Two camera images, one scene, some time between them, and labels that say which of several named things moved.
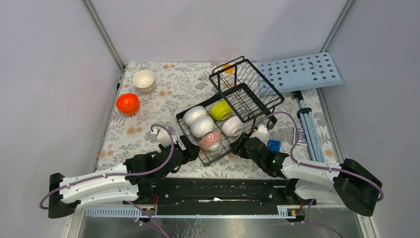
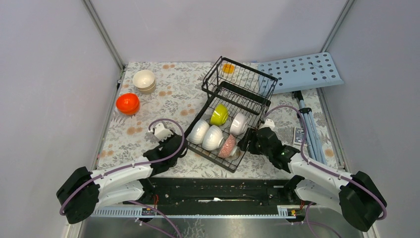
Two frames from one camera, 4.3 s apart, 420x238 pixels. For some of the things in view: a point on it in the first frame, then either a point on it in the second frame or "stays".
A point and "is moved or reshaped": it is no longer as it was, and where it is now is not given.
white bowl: (192, 113) → (199, 132)
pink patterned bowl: (211, 141) → (229, 148)
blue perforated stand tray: (300, 73) stays
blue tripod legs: (312, 139) stays
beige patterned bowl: (144, 80) stays
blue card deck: (302, 139) stays
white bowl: (201, 125) → (213, 138)
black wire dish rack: (242, 98) is moved or reshaped
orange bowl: (128, 103) stays
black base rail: (219, 196) stays
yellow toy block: (230, 71) stays
